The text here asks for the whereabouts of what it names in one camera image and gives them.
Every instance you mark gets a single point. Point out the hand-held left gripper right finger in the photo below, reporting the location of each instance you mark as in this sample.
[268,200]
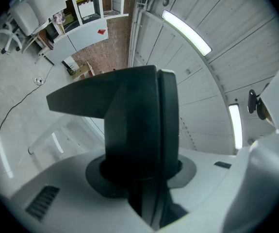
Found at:
[169,125]

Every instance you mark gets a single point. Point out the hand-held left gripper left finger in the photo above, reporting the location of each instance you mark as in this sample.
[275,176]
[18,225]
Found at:
[132,120]

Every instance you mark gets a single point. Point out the short ceiling light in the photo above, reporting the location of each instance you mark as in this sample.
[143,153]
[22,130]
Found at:
[235,125]

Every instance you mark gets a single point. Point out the brown cardboard box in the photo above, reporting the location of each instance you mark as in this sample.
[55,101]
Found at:
[82,71]

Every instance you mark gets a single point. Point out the red triangle sticker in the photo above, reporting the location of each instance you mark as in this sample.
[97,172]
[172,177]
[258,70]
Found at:
[102,31]

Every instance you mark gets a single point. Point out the long ceiling light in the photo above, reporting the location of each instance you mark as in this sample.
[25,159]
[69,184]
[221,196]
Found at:
[186,31]

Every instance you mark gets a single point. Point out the white shelf cabinet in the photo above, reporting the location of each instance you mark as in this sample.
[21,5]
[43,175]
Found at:
[81,36]

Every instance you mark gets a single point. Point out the round floor socket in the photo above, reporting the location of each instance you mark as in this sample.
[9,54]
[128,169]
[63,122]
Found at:
[37,79]

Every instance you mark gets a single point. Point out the person's white shirt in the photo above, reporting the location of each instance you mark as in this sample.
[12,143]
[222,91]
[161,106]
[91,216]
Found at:
[270,169]

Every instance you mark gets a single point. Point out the white storage box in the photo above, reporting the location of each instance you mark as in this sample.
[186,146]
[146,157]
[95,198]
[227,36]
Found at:
[87,9]

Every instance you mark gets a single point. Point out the round ceiling detector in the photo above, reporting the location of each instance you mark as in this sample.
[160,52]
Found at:
[165,1]

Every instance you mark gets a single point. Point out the wooden stool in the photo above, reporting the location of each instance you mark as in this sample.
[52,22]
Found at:
[38,39]

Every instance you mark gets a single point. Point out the pink cloth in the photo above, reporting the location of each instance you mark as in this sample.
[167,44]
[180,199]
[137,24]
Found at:
[59,17]

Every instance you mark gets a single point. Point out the white office chair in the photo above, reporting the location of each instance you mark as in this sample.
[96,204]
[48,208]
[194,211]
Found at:
[30,13]

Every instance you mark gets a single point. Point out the black head camera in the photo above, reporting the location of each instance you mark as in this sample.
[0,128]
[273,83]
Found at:
[252,101]

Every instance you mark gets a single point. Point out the white wall pipes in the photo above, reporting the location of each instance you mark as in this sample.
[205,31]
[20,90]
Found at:
[135,28]

